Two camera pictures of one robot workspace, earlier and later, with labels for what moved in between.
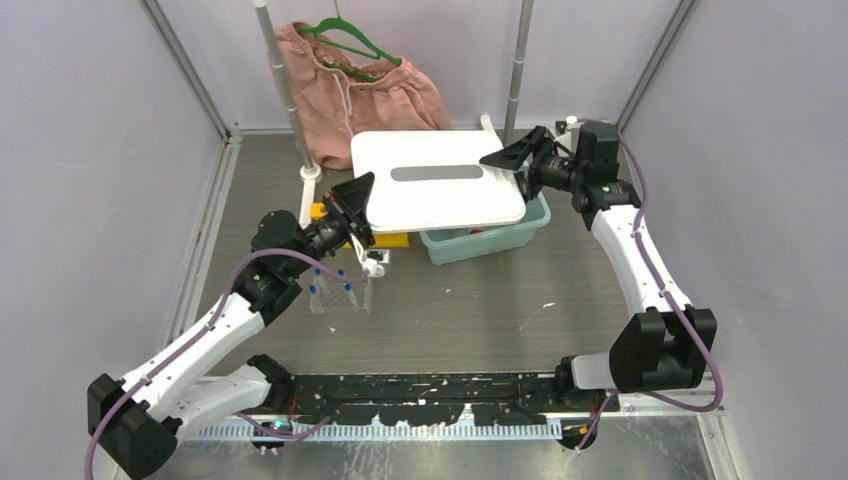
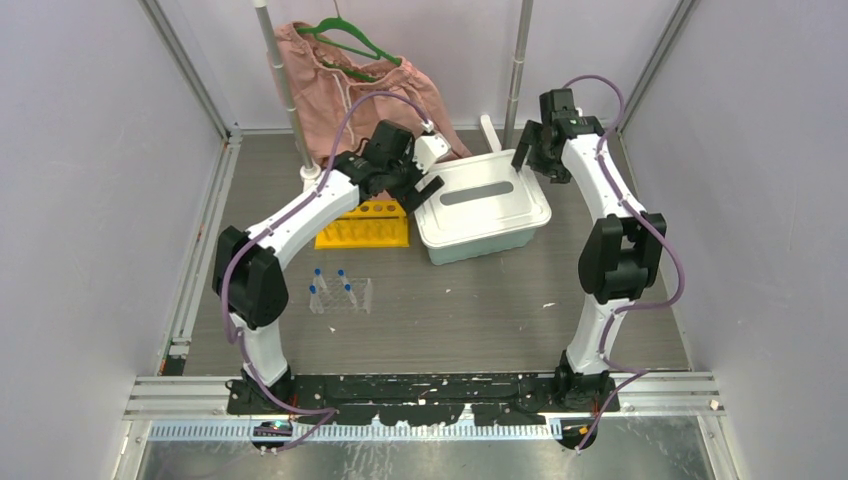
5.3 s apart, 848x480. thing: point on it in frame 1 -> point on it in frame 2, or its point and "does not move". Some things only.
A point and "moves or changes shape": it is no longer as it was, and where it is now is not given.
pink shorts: x=338 y=92 does not move
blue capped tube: x=348 y=289 does not move
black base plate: x=436 y=399 does not move
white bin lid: x=430 y=178 moves or changes shape
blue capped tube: x=313 y=290 does not move
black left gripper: x=355 y=196 -> x=410 y=194
